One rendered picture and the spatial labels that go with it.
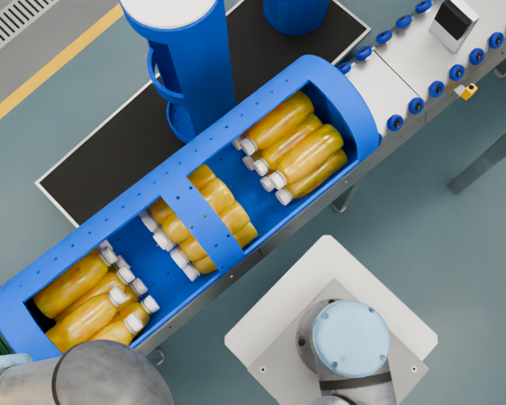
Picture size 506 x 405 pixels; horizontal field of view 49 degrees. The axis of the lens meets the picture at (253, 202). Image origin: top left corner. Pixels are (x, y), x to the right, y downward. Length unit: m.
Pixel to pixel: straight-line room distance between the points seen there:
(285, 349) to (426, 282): 1.40
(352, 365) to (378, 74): 0.94
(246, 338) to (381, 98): 0.77
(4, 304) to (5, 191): 1.48
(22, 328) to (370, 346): 0.66
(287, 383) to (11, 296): 0.57
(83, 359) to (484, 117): 2.30
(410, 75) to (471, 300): 1.16
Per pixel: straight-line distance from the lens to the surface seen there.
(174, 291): 1.36
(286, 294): 1.18
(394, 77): 1.62
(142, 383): 0.63
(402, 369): 1.14
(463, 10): 1.58
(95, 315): 1.23
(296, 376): 1.11
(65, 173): 2.43
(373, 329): 0.90
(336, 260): 1.20
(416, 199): 2.50
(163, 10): 1.58
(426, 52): 1.68
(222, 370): 2.33
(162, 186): 1.17
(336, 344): 0.89
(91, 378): 0.64
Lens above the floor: 2.32
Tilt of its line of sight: 75 degrees down
